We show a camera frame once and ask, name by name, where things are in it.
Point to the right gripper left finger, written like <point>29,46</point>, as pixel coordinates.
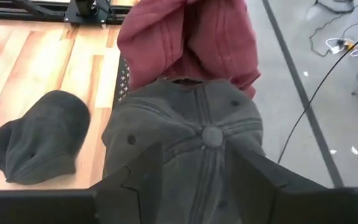
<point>57,207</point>

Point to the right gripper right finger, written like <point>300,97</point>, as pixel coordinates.
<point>322,205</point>

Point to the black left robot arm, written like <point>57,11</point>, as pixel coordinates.
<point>84,6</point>

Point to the black perforated metal stand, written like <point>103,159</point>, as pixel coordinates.
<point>123,81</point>

